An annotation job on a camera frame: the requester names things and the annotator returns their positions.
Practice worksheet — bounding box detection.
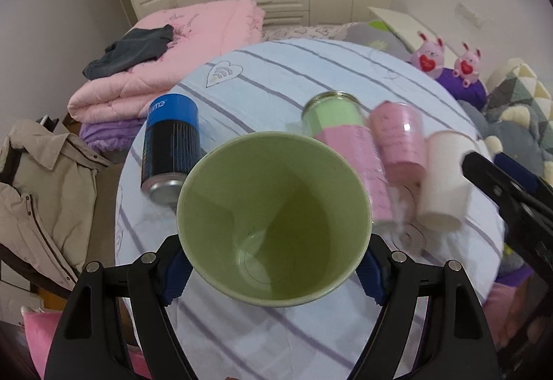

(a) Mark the light green plastic cup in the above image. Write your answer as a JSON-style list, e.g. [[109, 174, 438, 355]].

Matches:
[[176, 132, 372, 307]]

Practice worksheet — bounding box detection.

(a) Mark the white paper cup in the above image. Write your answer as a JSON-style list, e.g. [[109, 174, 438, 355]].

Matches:
[[416, 130, 476, 231]]

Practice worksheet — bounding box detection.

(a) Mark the grey plush toy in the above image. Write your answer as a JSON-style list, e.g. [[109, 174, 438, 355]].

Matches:
[[459, 100, 552, 184]]

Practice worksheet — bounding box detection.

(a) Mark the pink bag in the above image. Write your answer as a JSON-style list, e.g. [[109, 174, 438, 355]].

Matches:
[[21, 306, 152, 379]]

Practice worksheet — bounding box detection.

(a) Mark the purple cushion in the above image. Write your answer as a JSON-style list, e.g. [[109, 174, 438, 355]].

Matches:
[[437, 68, 487, 111]]

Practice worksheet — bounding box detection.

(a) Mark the right pink bunny plush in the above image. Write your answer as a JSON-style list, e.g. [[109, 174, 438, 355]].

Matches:
[[453, 42, 482, 89]]

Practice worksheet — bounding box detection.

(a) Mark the pink bunny plush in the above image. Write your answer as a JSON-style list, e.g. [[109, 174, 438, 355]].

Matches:
[[453, 42, 482, 89], [410, 31, 445, 80]]

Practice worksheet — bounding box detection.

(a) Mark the small pink can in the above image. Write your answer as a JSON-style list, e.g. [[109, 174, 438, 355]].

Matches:
[[367, 101, 428, 184]]

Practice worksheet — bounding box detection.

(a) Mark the beige jacket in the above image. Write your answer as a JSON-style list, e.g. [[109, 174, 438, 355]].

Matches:
[[1, 120, 113, 291]]

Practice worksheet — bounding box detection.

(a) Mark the left pink bunny plush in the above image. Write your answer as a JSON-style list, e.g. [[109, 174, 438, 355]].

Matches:
[[410, 31, 445, 80]]

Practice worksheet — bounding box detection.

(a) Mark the pink green tin can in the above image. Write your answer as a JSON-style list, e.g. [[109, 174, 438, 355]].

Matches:
[[302, 91, 395, 224]]

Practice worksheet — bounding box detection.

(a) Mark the white board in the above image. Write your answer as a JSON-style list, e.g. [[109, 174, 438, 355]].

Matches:
[[368, 6, 438, 52]]

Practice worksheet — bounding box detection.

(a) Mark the grey green pillow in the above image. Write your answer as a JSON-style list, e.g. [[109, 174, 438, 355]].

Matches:
[[335, 19, 411, 62]]

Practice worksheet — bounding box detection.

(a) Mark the purple fuzzy blanket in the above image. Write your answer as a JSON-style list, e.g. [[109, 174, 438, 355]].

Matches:
[[79, 118, 145, 154]]

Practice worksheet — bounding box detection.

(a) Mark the blue black metal can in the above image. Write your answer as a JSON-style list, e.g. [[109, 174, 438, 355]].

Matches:
[[141, 93, 200, 207]]

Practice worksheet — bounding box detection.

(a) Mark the dark grey garment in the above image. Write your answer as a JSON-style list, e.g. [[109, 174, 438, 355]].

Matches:
[[83, 24, 174, 80]]

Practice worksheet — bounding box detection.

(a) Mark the pink folded quilt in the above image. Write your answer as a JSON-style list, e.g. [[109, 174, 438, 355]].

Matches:
[[67, 0, 265, 123]]

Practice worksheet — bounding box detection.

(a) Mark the white wall socket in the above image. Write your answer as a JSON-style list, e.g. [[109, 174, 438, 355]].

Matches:
[[454, 2, 484, 29]]

